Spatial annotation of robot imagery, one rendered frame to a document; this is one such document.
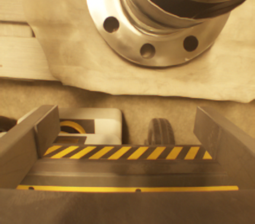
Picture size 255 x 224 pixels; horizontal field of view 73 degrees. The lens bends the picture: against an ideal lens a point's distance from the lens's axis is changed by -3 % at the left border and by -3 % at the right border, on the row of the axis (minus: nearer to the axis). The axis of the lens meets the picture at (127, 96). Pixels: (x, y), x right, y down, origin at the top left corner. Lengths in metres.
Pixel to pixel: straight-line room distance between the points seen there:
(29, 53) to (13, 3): 0.10
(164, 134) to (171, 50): 0.21
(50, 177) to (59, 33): 0.27
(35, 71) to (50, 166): 0.23
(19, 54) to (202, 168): 0.41
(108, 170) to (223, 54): 0.31
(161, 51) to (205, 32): 0.09
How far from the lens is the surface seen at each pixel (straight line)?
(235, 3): 0.21
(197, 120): 0.16
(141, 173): 0.28
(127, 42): 0.33
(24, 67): 0.45
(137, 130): 0.60
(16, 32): 0.47
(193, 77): 0.40
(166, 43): 0.34
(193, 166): 0.28
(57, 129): 0.16
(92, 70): 0.37
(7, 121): 0.64
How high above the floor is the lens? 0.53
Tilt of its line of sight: 73 degrees down
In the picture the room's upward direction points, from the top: 177 degrees clockwise
